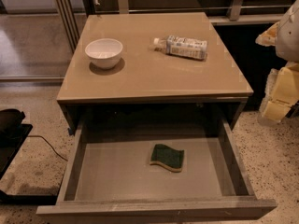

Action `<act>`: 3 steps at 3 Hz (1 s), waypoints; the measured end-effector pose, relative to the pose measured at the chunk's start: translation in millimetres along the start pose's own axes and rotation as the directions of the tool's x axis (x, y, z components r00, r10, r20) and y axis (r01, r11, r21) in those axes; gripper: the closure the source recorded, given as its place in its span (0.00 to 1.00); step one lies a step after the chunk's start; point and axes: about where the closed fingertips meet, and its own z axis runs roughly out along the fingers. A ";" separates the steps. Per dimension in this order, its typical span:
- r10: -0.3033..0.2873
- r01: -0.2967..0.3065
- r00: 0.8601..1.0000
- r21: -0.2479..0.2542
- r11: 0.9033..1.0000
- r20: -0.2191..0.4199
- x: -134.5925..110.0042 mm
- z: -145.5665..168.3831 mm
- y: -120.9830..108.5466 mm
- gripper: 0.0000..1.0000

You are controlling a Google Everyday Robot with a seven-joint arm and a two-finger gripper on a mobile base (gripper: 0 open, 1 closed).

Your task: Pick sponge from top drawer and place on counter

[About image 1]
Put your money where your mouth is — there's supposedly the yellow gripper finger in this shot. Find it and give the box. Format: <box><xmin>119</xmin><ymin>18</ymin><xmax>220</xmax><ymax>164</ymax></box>
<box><xmin>261</xmin><ymin>62</ymin><xmax>299</xmax><ymax>122</ymax></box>
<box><xmin>255</xmin><ymin>22</ymin><xmax>279</xmax><ymax>47</ymax></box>

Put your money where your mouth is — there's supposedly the green and yellow sponge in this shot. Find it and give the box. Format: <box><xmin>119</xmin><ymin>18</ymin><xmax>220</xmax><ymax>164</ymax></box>
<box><xmin>149</xmin><ymin>144</ymin><xmax>184</xmax><ymax>173</ymax></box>

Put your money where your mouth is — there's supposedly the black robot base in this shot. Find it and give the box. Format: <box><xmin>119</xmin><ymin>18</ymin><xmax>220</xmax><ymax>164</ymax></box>
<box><xmin>0</xmin><ymin>109</ymin><xmax>33</xmax><ymax>178</ymax></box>

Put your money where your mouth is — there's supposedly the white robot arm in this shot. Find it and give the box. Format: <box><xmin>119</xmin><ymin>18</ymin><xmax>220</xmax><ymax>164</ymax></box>
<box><xmin>255</xmin><ymin>0</ymin><xmax>299</xmax><ymax>123</ymax></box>

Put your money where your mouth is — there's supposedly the beige cabinet with counter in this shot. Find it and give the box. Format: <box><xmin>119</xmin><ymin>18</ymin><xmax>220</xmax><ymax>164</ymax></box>
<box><xmin>57</xmin><ymin>13</ymin><xmax>253</xmax><ymax>131</ymax></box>

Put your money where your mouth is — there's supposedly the open grey top drawer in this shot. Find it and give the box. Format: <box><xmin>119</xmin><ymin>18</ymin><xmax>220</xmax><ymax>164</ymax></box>
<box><xmin>36</xmin><ymin>119</ymin><xmax>277</xmax><ymax>224</ymax></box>

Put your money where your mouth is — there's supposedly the plastic bottle with label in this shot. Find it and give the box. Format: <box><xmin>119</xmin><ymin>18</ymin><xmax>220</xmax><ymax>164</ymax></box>
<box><xmin>153</xmin><ymin>35</ymin><xmax>207</xmax><ymax>61</ymax></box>

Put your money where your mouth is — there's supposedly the white bowl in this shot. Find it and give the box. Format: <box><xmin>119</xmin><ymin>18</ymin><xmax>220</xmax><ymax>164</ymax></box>
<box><xmin>85</xmin><ymin>38</ymin><xmax>123</xmax><ymax>69</ymax></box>

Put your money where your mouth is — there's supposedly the metal rail shelf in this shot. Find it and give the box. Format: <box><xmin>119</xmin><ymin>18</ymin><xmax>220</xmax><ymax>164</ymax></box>
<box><xmin>50</xmin><ymin>0</ymin><xmax>299</xmax><ymax>26</ymax></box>

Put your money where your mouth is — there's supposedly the black cable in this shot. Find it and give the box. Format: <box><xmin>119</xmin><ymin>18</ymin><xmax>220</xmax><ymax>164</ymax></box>
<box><xmin>27</xmin><ymin>134</ymin><xmax>69</xmax><ymax>162</ymax></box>

